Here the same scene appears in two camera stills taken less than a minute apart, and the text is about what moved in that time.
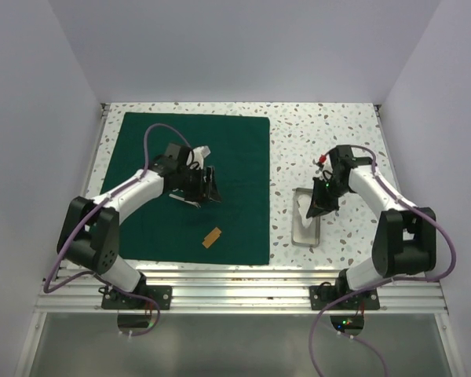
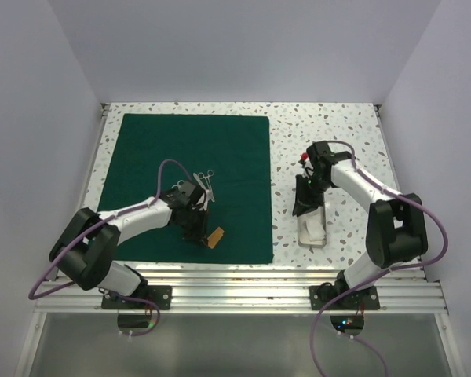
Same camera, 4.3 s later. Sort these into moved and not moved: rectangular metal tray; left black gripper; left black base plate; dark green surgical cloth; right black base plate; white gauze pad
Moved: rectangular metal tray; left black gripper; white gauze pad
Not moved: right black base plate; left black base plate; dark green surgical cloth
